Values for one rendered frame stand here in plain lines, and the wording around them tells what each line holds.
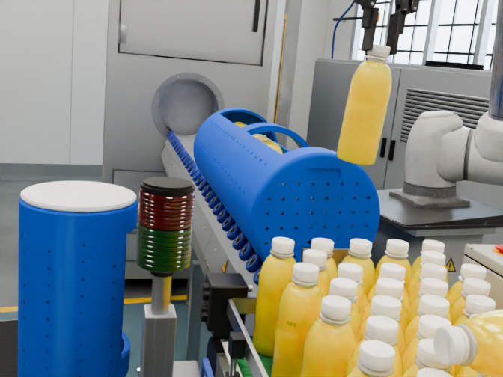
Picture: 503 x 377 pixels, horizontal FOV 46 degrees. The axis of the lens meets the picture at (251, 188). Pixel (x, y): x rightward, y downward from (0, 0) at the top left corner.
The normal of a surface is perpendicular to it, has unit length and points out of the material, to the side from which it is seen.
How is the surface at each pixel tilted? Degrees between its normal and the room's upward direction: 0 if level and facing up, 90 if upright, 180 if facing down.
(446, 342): 90
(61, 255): 90
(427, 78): 90
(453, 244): 90
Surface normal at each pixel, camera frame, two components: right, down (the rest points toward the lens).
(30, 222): -0.58, 0.13
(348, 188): 0.23, 0.23
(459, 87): -0.93, 0.00
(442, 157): -0.39, 0.22
